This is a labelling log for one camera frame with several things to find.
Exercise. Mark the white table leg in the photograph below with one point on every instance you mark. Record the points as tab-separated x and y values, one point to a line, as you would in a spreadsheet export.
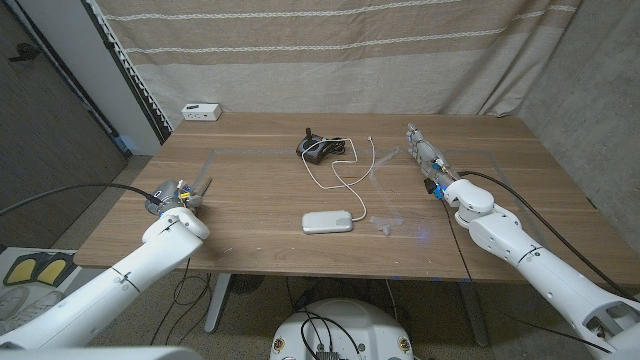
216	302
472	315

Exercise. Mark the black zigzag frame strip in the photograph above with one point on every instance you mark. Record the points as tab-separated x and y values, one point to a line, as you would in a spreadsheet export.
127	75

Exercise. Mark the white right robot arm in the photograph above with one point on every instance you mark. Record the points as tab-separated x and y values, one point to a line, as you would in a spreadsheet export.
535	265

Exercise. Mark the clear plastic bag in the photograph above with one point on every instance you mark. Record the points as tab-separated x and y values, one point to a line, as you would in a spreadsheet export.
386	195

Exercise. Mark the black round floor object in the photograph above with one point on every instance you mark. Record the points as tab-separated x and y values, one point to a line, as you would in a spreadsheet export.
245	283

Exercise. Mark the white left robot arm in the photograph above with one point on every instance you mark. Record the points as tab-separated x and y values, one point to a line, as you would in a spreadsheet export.
140	270

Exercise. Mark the beige striped curtain backdrop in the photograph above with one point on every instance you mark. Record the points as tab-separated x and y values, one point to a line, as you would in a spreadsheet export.
325	65

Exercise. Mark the white power strip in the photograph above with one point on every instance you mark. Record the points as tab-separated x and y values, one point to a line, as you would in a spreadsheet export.
200	111

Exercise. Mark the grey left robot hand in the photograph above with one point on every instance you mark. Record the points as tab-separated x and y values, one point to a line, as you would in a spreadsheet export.
167	195

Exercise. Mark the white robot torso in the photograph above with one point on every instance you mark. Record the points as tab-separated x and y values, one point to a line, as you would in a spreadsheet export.
345	325

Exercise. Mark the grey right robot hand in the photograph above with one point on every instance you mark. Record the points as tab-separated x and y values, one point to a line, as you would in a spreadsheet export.
426	152

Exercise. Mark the silver power bank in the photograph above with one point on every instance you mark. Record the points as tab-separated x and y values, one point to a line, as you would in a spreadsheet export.
327	222

